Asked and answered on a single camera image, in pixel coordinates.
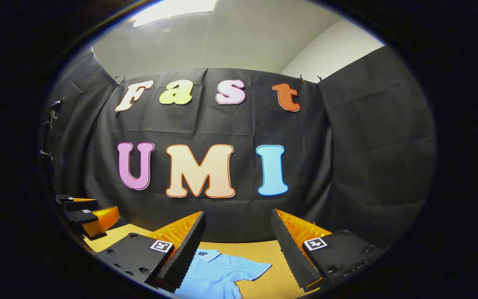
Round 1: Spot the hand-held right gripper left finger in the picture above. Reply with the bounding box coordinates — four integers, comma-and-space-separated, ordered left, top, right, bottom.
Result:
97, 211, 206, 291

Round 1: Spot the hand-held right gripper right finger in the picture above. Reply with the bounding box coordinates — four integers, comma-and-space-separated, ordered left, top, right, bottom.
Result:
271, 209, 389, 291

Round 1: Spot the black backdrop cloth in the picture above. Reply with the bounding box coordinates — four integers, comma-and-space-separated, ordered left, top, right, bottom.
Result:
42, 46, 437, 250

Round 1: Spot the light blue T-shirt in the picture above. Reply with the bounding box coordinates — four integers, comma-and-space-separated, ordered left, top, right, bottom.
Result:
176, 248, 273, 299

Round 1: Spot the black stand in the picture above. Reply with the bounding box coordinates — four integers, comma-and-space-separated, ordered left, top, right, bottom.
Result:
40, 99, 64, 167

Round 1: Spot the ceiling light panel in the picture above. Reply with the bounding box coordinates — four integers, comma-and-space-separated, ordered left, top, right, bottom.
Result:
133, 0, 219, 28

